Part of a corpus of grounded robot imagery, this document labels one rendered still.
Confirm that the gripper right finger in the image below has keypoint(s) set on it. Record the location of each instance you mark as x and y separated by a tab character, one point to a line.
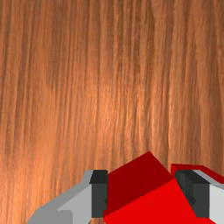
201	198

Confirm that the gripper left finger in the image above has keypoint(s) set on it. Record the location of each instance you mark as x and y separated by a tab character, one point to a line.
78	201

